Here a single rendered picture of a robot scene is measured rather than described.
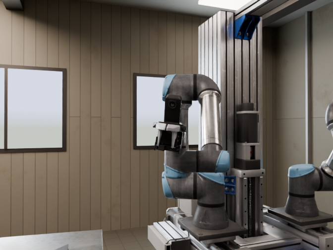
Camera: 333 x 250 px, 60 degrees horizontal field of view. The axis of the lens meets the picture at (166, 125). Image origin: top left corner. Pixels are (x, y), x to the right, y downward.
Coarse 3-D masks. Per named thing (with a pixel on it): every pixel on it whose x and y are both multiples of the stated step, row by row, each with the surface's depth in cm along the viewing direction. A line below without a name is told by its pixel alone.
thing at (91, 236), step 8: (72, 232) 111; (80, 232) 111; (88, 232) 111; (96, 232) 111; (0, 240) 103; (8, 240) 103; (16, 240) 103; (24, 240) 103; (32, 240) 103; (40, 240) 103; (48, 240) 103; (56, 240) 103; (64, 240) 103; (72, 240) 103; (80, 240) 103; (88, 240) 103; (96, 240) 103; (0, 248) 96; (8, 248) 96; (16, 248) 96; (24, 248) 96; (32, 248) 96; (40, 248) 96; (48, 248) 96; (56, 248) 96; (72, 248) 96; (80, 248) 96; (88, 248) 96; (96, 248) 96
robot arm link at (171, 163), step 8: (168, 152) 96; (176, 152) 96; (184, 152) 97; (192, 152) 97; (168, 160) 96; (176, 160) 96; (184, 160) 95; (192, 160) 95; (168, 168) 96; (176, 168) 96; (184, 168) 96; (192, 168) 96; (168, 176) 97; (176, 176) 96; (184, 176) 97
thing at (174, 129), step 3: (168, 126) 69; (171, 126) 70; (174, 126) 71; (177, 126) 72; (168, 129) 69; (171, 129) 70; (174, 129) 71; (177, 129) 72; (174, 132) 71; (174, 135) 73; (174, 138) 74; (171, 141) 72; (174, 141) 74; (171, 144) 72
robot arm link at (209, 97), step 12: (204, 84) 119; (216, 84) 120; (204, 96) 116; (216, 96) 116; (204, 108) 112; (216, 108) 111; (204, 120) 108; (216, 120) 107; (204, 132) 104; (216, 132) 102; (204, 144) 100; (216, 144) 99; (204, 156) 95; (216, 156) 95; (228, 156) 95; (204, 168) 95; (216, 168) 94; (228, 168) 95
